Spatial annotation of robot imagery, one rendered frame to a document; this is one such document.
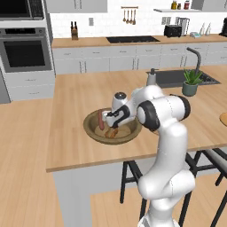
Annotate dark grey tap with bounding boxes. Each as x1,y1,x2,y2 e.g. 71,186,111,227
186,46,203,76

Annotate black toaster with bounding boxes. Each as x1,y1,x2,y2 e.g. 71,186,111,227
163,24,183,38

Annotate run of grey base cupboards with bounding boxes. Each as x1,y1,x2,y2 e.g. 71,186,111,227
51,42,227,75

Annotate double grey wall outlet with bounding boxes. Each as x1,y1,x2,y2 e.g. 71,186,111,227
160,16,172,26

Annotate green plant in pot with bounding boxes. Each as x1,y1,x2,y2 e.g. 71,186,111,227
181,68,204,98

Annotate grey cupboard below oven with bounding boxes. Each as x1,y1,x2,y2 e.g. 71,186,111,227
3,70,57,102

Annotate white wall shelf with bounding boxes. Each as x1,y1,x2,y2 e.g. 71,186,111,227
153,8,202,13

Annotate black hob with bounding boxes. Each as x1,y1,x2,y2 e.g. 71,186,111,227
106,35,160,44

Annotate grey wall cupboards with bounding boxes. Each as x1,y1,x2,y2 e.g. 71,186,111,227
45,0,108,14

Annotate steel wall oven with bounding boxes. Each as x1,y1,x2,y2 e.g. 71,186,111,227
0,27,54,74

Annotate teal sponge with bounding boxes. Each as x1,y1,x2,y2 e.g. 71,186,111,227
189,31,202,39

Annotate tan plate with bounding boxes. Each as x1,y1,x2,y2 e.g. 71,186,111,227
218,112,227,128

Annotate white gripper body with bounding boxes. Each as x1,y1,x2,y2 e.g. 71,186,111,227
105,111,121,129

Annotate black microwave oven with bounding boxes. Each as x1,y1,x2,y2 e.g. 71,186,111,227
0,0,45,21

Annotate dark grey sink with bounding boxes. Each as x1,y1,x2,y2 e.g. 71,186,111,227
145,68,222,90

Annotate orange-brown bun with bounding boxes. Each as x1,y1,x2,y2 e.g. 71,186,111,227
104,128,120,139

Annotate wooden knife block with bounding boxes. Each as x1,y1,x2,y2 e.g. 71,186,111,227
70,20,80,41

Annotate rail with hanging tools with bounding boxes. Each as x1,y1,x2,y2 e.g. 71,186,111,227
121,5,139,26

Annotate reddish brown sausage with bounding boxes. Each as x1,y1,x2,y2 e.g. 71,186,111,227
98,108,106,131

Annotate black coffee machine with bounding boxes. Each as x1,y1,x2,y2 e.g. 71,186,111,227
219,17,227,38

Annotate white soap dispenser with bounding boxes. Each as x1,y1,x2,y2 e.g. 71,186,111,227
146,67,160,88

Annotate grey wall cupboard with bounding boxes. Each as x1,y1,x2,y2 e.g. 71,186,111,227
191,0,227,13

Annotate wire stand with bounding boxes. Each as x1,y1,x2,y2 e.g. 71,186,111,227
176,17,191,36

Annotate brown wooden bowl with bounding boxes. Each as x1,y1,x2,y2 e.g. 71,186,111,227
82,107,144,145

